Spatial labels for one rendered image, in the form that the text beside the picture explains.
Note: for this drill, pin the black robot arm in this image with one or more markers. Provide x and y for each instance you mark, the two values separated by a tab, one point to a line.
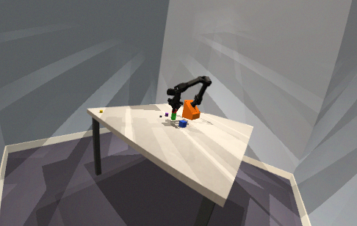
205	80

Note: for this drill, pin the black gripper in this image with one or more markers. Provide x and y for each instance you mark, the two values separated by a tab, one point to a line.
176	104

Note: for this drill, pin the blue block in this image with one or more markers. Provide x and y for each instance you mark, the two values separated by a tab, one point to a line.
182	123

